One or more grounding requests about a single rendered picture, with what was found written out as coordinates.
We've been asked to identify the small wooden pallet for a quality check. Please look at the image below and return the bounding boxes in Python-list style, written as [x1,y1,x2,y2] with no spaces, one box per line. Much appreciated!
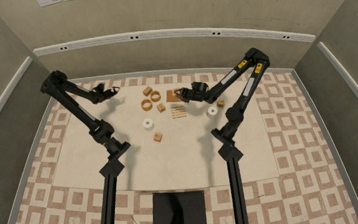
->
[170,104,186,119]

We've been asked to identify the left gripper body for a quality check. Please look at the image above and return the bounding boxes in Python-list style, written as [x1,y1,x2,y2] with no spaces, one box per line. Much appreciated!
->
[105,88,118,100]

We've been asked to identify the brown cardboard box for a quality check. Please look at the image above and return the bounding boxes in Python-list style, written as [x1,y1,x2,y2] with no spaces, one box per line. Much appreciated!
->
[217,99,225,108]
[153,132,163,142]
[172,88,182,100]
[157,103,166,113]

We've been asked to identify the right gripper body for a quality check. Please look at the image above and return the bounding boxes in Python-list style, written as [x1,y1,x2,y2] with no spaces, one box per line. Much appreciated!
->
[182,87,195,103]

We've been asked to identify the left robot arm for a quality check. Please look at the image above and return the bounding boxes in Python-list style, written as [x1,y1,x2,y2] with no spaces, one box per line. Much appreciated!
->
[40,70,127,160]

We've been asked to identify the white tape roll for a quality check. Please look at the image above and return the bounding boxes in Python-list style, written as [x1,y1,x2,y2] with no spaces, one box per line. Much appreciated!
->
[207,107,218,119]
[142,118,154,131]

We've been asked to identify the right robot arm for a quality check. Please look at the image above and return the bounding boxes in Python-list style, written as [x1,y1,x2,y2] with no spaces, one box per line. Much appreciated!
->
[187,48,270,144]

